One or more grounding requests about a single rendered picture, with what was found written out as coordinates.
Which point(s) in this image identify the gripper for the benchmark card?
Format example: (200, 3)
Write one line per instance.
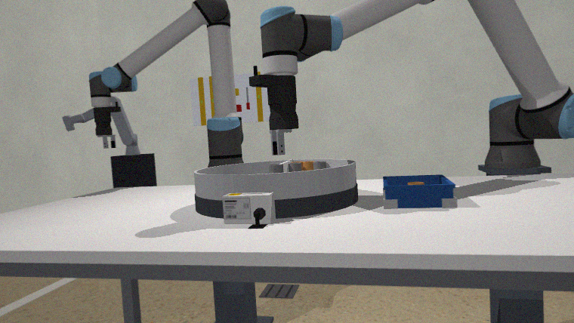
(282, 103)
(108, 121)

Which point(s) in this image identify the bronze bushing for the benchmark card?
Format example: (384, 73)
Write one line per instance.
(414, 182)
(308, 165)

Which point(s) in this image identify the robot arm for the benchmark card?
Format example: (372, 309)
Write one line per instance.
(525, 125)
(221, 81)

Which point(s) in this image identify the grey turntable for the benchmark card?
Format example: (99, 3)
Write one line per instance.
(305, 188)

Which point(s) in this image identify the blue crate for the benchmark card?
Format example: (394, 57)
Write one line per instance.
(417, 193)

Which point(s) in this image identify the jointed stand on black box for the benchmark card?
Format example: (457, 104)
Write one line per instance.
(133, 170)

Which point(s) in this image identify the white control box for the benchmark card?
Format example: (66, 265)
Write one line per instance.
(242, 206)

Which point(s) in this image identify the dark floor grate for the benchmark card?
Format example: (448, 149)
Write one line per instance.
(278, 291)

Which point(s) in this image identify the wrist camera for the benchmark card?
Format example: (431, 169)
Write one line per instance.
(258, 82)

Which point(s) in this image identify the white wall board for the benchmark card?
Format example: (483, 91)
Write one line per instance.
(224, 99)

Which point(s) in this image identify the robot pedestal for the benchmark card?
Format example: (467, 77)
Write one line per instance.
(235, 305)

